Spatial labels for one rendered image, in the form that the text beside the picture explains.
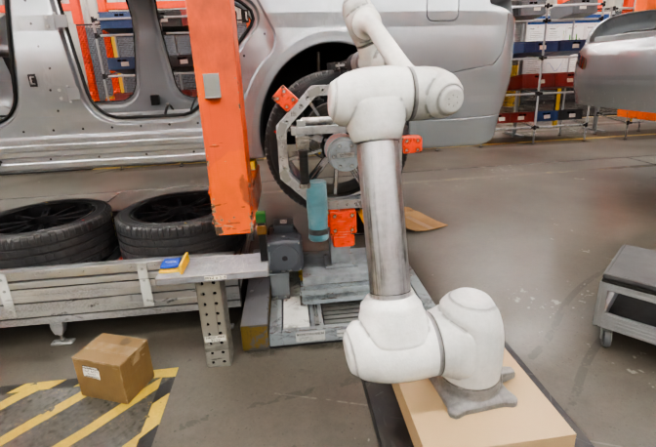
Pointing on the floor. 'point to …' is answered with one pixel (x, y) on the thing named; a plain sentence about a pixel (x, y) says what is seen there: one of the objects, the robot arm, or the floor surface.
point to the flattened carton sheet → (415, 221)
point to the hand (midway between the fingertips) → (332, 65)
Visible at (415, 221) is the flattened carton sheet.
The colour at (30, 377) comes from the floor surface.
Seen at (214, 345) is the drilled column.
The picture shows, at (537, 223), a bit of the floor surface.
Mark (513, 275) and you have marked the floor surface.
